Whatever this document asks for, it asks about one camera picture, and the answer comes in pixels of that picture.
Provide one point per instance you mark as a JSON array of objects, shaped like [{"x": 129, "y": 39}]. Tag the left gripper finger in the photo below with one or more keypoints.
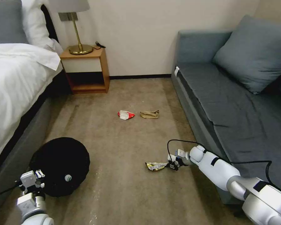
[
  {"x": 39, "y": 173},
  {"x": 41, "y": 185}
]

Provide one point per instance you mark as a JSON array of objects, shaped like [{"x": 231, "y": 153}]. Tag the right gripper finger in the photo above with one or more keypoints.
[
  {"x": 176, "y": 167},
  {"x": 169, "y": 165}
]

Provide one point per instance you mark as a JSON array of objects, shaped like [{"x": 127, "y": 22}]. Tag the yellow silver wrapper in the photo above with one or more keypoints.
[{"x": 155, "y": 166}]

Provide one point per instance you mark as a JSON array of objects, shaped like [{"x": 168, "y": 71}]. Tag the black round trash bin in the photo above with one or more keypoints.
[{"x": 61, "y": 164}]

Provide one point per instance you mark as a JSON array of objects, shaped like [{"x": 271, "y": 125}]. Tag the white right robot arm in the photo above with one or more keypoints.
[{"x": 227, "y": 175}]

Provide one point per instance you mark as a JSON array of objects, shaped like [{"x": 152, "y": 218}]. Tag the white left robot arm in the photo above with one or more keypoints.
[{"x": 31, "y": 206}]

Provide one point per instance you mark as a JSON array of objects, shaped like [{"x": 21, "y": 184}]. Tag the crumpled brown paper bag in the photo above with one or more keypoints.
[{"x": 149, "y": 114}]

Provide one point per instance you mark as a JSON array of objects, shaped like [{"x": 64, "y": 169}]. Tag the red white snack wrapper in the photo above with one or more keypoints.
[{"x": 126, "y": 114}]

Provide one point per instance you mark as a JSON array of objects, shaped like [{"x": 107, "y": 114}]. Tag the grey blue sofa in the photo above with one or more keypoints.
[{"x": 236, "y": 112}]

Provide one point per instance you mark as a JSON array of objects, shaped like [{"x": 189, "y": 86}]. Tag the white bed duvet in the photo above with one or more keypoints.
[{"x": 16, "y": 93}]

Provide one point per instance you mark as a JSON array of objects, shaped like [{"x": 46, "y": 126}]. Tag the white sofa tag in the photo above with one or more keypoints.
[{"x": 177, "y": 71}]

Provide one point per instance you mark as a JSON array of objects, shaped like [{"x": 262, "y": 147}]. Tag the black baseboard strip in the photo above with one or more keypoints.
[{"x": 140, "y": 76}]

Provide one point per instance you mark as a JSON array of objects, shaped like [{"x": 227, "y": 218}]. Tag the wooden nightstand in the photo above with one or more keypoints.
[{"x": 84, "y": 68}]

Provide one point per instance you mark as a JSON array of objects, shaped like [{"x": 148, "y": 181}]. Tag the grey blue sofa cushion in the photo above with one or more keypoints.
[{"x": 253, "y": 56}]

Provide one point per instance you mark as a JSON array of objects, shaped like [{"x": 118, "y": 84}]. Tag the brass table lamp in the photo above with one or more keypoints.
[{"x": 77, "y": 39}]

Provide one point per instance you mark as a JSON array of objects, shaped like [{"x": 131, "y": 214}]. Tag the white pillow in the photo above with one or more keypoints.
[{"x": 37, "y": 25}]

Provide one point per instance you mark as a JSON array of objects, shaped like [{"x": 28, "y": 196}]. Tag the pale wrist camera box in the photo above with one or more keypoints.
[{"x": 28, "y": 177}]

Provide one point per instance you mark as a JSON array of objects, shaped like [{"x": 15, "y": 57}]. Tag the grey bed frame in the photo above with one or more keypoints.
[{"x": 21, "y": 145}]

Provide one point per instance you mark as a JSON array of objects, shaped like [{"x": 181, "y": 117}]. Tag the dark headboard wall panel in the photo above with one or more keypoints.
[{"x": 49, "y": 25}]

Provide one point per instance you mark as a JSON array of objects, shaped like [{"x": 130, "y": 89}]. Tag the metal wall switch plate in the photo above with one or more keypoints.
[{"x": 68, "y": 16}]

